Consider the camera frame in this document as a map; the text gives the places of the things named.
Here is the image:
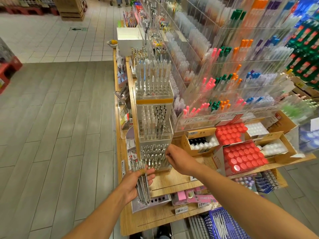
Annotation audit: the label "person's left hand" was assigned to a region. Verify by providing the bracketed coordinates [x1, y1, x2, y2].
[117, 167, 157, 205]

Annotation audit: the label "person's right hand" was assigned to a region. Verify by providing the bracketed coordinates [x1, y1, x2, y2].
[164, 143, 201, 177]

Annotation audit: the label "clear pen bundle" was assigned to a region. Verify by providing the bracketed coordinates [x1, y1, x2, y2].
[132, 159, 152, 205]

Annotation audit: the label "large tiered acrylic pen rack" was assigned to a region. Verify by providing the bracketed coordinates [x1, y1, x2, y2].
[144, 0, 319, 132]

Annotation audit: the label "clear acrylic pen display tower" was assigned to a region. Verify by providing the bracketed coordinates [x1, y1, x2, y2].
[133, 47, 175, 171]

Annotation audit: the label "blue shopping basket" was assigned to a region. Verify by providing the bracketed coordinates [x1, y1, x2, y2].
[203, 206, 252, 239]

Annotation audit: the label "person's left forearm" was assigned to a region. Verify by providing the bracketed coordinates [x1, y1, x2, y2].
[62, 192, 136, 239]

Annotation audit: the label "person's right forearm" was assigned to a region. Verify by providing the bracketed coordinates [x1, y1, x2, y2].
[192, 167, 319, 239]

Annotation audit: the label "cardboard box of white glue sticks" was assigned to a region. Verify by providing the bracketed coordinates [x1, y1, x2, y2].
[245, 121, 271, 137]
[259, 136, 301, 163]
[180, 127, 220, 156]

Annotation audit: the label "wooden glue display stand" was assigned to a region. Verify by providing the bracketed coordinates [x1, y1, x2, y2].
[114, 49, 319, 236]

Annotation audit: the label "person's right shoe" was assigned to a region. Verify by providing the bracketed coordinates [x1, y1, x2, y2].
[156, 224, 173, 239]

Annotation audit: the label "pastel eraser display box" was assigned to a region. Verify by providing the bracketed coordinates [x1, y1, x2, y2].
[234, 176, 257, 191]

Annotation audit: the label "white square box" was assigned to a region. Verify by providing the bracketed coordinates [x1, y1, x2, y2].
[116, 26, 145, 58]

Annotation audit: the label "small translucent plastic organiser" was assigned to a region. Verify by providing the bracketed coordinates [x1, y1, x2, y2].
[131, 194, 172, 213]

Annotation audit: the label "pile of pink eraser packets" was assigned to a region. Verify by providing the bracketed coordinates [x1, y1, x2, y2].
[172, 186, 218, 206]

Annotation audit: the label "tray of red-capped glue sticks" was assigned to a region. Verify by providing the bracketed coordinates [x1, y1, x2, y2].
[215, 122, 249, 146]
[222, 141, 270, 176]

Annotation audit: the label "row of hanging stationery packets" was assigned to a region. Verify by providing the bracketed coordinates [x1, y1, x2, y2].
[116, 52, 136, 157]

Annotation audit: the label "blue yellow stationery packets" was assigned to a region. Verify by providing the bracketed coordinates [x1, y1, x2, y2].
[254, 171, 280, 193]

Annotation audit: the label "red low goods shelf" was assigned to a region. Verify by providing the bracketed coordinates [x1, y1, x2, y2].
[0, 56, 23, 96]
[0, 2, 60, 16]

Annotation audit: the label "row of black white boxes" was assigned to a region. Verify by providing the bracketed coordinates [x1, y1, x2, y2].
[0, 37, 16, 65]

